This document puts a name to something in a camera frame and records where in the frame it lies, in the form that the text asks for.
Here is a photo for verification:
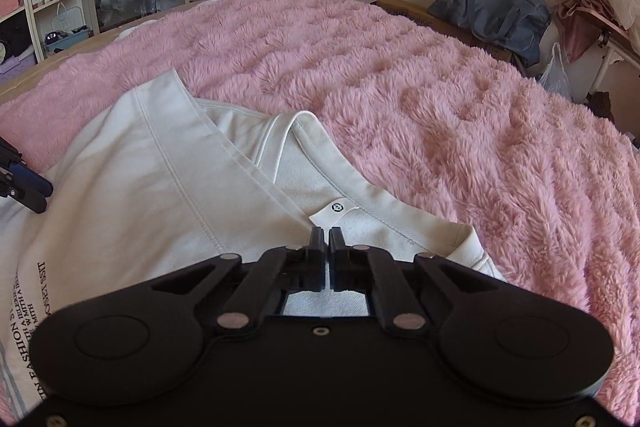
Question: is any white printed sweatshirt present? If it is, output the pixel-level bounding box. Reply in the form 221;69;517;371
1;72;498;418

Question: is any pile of clothes on table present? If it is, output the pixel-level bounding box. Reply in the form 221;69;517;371
554;0;639;64

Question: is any beige mattress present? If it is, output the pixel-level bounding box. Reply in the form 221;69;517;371
0;1;202;104

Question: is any pink fluffy blanket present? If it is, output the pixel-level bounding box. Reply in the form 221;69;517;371
1;0;639;422

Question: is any white folded cloth on bed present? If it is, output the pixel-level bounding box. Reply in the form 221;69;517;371
116;20;154;40

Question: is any low wooden bench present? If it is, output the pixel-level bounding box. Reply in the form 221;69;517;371
372;0;526;75

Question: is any white plastic bag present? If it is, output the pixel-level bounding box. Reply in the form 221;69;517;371
537;42;573;102

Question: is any dark blue duffel bag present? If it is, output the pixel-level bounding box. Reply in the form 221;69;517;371
427;0;552;67

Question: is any white side table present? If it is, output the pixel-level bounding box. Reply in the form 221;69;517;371
578;9;639;95

